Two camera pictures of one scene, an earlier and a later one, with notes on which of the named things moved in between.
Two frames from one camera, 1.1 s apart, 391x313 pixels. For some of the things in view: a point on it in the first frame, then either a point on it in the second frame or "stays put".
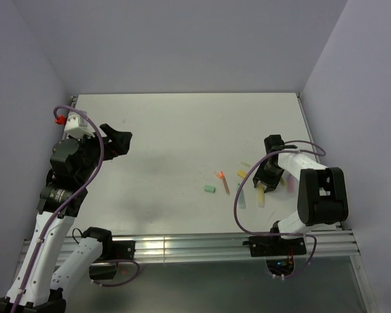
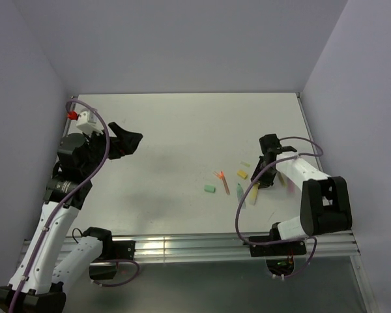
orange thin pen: (221, 175) stays put
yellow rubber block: (242, 173) stays put
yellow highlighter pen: (260, 195) → (254, 193)
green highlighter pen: (242, 199) stays put
